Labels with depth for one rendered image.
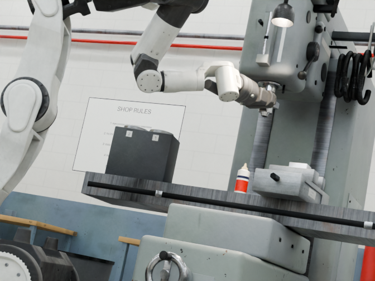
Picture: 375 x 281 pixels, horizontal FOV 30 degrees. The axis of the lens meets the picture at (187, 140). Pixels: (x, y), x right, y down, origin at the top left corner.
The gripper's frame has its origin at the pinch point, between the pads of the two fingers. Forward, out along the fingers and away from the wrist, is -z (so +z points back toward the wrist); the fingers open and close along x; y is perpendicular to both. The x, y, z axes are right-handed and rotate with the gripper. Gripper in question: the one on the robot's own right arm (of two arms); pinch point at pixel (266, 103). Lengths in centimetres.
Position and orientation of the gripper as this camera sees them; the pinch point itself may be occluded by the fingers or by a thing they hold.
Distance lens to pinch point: 241.6
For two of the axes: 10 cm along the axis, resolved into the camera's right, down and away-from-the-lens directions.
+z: -6.4, -2.9, -7.1
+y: -2.0, 9.6, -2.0
